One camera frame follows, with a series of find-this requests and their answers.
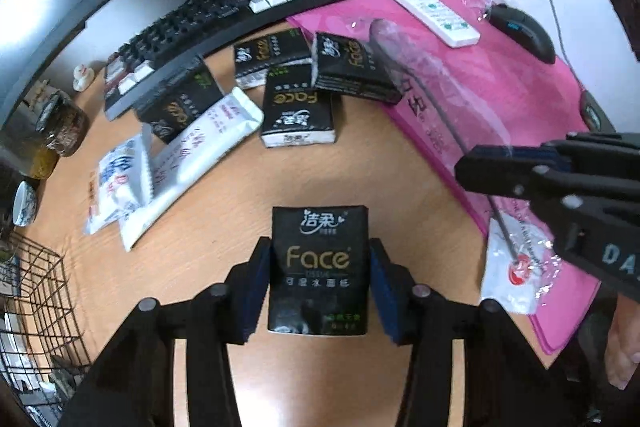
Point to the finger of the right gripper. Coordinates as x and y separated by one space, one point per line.
615 155
488 170

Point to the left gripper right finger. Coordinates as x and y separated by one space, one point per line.
505 382

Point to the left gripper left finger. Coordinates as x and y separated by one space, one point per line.
131 383

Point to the black Face tissue pack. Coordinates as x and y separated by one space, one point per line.
348 66
294 112
319 271
180 100
253 58

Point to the person right hand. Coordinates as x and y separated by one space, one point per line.
621 357

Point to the white sachet packet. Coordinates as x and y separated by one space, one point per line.
518 267

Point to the pink desk mat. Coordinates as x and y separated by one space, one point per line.
492 93

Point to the black computer mouse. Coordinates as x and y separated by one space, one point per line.
524 30

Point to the white remote control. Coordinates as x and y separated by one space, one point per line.
446 24

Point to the white blue wipes pack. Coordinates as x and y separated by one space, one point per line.
122 183

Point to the small ceramic bowl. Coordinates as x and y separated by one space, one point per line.
25 205

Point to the white wet wipes pack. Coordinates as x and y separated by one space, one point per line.
194 152

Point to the dark glass jar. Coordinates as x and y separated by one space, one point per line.
62 125

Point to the small duck figurine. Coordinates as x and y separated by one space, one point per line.
83 76

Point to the black mechanical keyboard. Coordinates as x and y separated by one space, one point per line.
196 28

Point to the black wire basket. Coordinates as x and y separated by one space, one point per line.
43 355

